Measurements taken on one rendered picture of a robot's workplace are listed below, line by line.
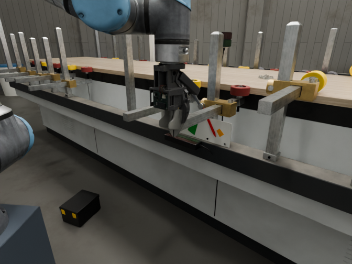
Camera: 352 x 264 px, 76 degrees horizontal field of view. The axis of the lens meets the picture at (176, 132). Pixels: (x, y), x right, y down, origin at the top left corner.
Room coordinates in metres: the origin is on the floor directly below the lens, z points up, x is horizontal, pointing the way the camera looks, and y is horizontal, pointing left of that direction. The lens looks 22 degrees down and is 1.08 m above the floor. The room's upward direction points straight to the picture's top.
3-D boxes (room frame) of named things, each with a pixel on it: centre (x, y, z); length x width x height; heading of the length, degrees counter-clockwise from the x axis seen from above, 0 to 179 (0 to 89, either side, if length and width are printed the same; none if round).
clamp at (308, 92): (0.69, -0.35, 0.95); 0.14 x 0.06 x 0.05; 49
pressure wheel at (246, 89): (0.95, -0.27, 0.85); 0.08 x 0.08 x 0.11
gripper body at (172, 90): (0.61, 0.02, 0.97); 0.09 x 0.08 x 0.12; 139
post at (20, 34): (2.16, 1.38, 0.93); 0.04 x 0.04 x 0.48; 49
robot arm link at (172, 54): (0.62, 0.01, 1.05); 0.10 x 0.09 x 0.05; 49
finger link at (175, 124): (0.60, 0.00, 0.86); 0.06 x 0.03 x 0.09; 139
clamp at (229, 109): (0.85, -0.16, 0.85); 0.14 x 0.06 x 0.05; 49
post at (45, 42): (1.84, 1.00, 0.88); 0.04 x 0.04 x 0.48; 49
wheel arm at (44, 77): (1.77, 1.00, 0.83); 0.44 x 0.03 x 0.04; 139
